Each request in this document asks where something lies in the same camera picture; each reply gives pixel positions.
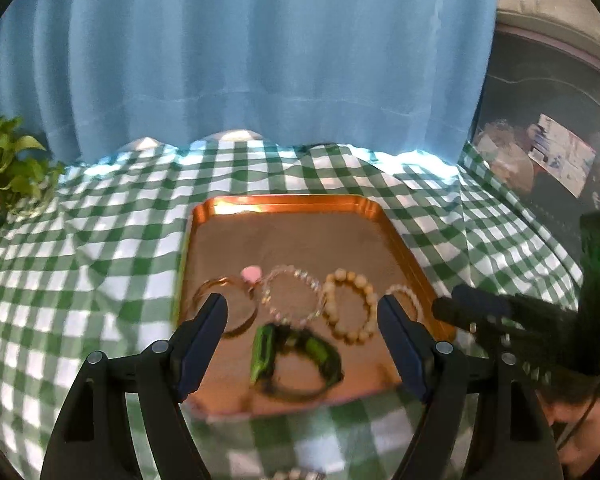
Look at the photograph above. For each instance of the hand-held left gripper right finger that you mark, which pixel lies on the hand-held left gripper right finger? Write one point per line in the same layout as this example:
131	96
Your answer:
404	350

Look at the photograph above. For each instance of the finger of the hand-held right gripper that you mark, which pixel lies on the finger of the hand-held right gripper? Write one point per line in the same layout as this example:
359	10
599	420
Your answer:
480	306

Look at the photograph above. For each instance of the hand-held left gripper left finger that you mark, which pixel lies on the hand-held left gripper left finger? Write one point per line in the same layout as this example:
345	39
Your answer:
200	350

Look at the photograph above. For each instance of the gold bangle pink charm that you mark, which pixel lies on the gold bangle pink charm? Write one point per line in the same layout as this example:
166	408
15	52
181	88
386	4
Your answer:
240	327

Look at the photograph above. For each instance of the copper rectangular tray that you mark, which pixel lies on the copper rectangular tray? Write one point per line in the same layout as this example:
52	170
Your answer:
290	240

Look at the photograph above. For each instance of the white paper label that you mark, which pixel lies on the white paper label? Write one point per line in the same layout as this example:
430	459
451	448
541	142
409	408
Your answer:
562	152

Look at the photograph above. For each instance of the green checkered tablecloth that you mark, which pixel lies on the green checkered tablecloth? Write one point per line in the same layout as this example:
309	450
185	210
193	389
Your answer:
80	280

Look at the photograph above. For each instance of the clear storage bin purple lid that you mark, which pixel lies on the clear storage bin purple lid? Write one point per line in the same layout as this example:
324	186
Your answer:
530	90

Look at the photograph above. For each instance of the potted green plant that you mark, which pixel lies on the potted green plant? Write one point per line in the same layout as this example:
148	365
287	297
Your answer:
5	160

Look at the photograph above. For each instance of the blue curtain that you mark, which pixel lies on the blue curtain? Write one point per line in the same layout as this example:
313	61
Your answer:
260	45

